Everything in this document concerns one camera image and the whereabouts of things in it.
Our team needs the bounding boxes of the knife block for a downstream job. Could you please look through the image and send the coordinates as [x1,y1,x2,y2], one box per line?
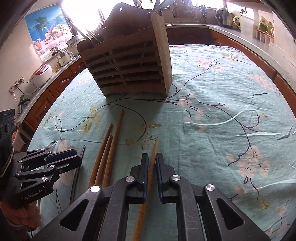
[200,5,207,24]

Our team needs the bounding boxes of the person's left hand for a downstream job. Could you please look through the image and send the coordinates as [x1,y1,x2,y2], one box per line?
[1,201,41,228]

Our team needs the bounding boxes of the fruit beach poster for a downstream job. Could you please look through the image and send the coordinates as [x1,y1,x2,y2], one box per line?
[25,4,72,60]

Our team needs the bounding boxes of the wooden dish rack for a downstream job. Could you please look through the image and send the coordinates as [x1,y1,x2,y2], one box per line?
[173,0,197,24]

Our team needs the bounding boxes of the wall power socket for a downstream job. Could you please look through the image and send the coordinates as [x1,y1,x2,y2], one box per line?
[9,75,24,94]

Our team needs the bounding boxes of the steel fork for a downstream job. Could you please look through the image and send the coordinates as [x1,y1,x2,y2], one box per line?
[44,141,57,151]
[94,17,105,39]

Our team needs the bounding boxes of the floral teal tablecloth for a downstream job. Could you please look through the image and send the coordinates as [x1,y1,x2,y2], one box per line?
[29,45,295,240]

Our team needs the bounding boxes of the steel chopstick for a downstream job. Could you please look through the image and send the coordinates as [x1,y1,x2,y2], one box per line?
[69,145,86,204]
[65,18,95,46]

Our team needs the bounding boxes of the white round cooker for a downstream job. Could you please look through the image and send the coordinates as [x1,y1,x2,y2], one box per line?
[67,35,84,56]

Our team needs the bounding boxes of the yellow oil bottle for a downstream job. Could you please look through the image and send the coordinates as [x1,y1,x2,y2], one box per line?
[258,16,268,32]

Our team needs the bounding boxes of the white red rice cooker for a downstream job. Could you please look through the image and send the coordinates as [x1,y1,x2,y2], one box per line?
[29,64,53,89]

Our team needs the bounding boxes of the wooden utensil holder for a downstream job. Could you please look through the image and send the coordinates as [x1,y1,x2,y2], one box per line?
[77,1,172,96]

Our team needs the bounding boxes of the steel electric kettle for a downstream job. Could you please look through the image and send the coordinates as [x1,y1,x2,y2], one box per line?
[215,7,233,29]

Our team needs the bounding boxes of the small black phone tripod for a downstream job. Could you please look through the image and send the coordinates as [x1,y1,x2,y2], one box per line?
[18,94,30,114]

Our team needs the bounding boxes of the spice jar rack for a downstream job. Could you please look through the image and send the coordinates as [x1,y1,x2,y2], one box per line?
[255,29,274,46]

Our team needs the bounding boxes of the small white blender pot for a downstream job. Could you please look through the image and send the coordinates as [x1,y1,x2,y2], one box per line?
[57,50,74,66]

